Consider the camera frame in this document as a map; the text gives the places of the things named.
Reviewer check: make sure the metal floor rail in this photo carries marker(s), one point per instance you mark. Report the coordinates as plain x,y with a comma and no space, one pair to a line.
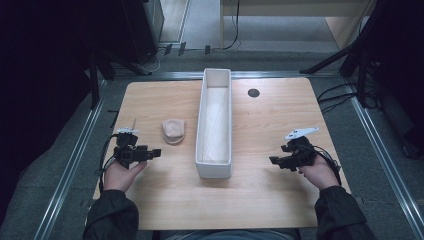
273,74
386,160
66,173

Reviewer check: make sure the black stand with angled legs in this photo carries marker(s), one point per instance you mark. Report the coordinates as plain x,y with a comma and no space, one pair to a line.
95,80

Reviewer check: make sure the long white rectangular box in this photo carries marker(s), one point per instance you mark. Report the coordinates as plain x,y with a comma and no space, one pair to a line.
200,133

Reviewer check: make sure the black cabinet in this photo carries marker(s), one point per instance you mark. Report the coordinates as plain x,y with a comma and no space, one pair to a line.
140,26

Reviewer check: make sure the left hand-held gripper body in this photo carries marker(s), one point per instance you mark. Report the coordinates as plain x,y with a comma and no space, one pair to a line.
128,153

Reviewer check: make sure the light wooden desk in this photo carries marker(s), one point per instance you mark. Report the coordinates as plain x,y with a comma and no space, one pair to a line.
293,6

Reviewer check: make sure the small dark floor bracket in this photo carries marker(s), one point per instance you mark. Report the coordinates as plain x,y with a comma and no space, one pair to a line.
168,49
207,50
182,48

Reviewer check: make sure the person's right hand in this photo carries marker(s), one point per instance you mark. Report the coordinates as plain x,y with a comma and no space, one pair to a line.
320,175

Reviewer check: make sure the black tripod stand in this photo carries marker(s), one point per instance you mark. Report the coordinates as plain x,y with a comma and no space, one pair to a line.
353,50

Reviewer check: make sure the person's left hand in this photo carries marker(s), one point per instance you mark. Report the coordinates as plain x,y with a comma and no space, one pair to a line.
120,176

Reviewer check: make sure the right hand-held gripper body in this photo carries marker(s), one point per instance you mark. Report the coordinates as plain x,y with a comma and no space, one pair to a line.
298,155

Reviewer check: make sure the dark round table grommet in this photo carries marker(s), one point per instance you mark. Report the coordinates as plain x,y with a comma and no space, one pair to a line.
253,93

